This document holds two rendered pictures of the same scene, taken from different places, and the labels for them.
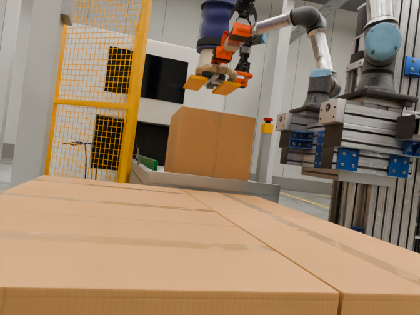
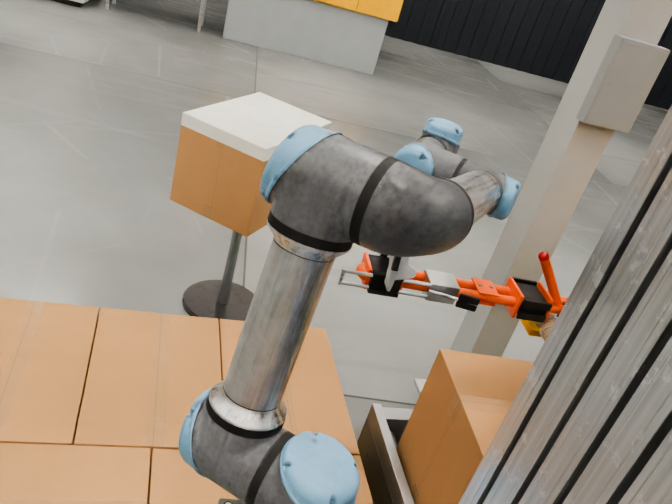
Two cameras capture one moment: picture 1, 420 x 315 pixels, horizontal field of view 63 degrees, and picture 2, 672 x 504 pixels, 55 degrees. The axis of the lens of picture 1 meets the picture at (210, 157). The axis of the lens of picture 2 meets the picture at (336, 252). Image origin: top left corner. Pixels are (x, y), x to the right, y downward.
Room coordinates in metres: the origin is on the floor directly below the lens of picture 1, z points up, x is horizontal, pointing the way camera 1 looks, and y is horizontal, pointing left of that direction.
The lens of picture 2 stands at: (1.29, -1.27, 1.93)
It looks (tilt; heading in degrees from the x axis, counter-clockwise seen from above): 28 degrees down; 86
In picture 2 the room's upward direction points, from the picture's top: 17 degrees clockwise
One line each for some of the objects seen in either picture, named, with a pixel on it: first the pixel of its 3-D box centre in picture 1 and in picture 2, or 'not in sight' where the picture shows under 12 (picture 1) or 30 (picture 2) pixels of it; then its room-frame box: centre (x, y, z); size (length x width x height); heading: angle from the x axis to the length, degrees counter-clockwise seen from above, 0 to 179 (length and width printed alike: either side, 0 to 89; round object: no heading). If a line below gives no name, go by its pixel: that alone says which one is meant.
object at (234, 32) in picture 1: (239, 32); (382, 273); (1.47, -0.06, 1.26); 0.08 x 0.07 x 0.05; 11
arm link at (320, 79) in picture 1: (320, 80); not in sight; (1.89, -0.55, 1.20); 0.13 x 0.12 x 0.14; 140
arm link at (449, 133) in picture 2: not in sight; (436, 150); (1.49, -0.07, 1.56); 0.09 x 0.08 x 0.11; 67
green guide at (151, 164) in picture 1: (140, 160); not in sight; (3.14, 0.62, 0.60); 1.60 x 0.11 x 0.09; 16
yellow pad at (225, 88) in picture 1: (225, 86); not in sight; (2.08, -0.04, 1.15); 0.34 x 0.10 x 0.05; 11
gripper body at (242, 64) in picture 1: (244, 62); not in sight; (2.38, -0.15, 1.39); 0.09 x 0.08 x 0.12; 12
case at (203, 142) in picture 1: (204, 150); (534, 465); (2.06, 0.04, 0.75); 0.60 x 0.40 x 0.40; 12
